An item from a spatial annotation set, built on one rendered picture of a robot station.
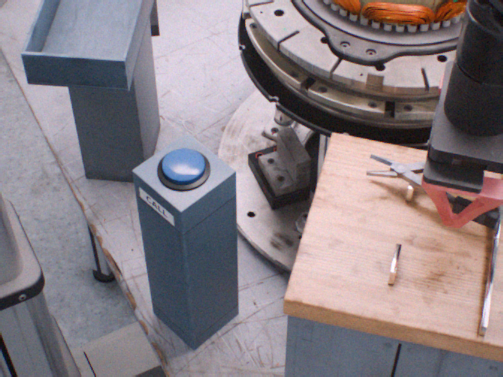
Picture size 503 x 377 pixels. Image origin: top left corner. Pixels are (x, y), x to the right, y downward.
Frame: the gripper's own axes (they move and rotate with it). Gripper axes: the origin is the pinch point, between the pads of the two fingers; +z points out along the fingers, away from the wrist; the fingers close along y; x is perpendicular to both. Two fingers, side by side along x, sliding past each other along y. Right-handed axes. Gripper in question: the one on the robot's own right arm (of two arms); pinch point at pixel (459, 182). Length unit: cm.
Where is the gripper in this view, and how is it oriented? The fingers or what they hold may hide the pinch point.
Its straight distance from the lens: 86.0
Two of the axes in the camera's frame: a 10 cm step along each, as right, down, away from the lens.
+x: -9.7, -2.0, 1.5
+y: 2.5, -7.5, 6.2
